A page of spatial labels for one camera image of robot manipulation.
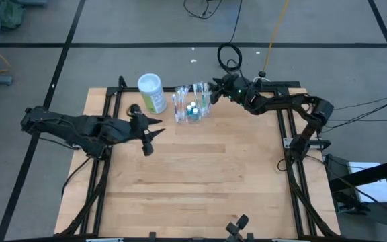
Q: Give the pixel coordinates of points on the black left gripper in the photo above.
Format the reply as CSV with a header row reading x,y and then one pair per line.
x,y
138,127

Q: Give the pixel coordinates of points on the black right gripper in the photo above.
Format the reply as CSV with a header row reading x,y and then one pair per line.
x,y
238,89

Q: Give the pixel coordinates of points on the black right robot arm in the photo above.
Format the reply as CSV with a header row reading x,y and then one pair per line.
x,y
287,101

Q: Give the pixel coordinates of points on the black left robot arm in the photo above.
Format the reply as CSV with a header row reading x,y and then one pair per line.
x,y
79,126

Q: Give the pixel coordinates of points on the clear acrylic organizer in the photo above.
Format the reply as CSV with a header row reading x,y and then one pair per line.
x,y
210,112

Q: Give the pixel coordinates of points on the white wipes canister green label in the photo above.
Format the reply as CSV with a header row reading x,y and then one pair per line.
x,y
153,97

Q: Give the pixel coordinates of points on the black table plate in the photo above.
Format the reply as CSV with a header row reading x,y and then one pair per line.
x,y
281,84

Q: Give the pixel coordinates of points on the black beam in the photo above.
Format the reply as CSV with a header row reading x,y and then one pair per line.
x,y
365,176

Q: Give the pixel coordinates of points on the green bag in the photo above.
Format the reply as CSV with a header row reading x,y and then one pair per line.
x,y
5,13

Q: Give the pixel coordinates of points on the white box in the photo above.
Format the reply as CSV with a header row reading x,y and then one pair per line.
x,y
378,191

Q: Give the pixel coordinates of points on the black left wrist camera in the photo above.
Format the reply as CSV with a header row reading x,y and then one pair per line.
x,y
134,110

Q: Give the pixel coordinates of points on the black aluminium table frame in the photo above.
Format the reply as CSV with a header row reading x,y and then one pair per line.
x,y
126,90

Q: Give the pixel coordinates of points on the black frame clamp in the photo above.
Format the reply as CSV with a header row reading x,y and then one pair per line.
x,y
251,238
152,237

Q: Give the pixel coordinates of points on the silver aluminium bracket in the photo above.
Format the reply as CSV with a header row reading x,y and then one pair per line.
x,y
104,240
286,240

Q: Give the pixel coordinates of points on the black camera on mount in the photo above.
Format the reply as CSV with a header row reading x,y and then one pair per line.
x,y
237,228

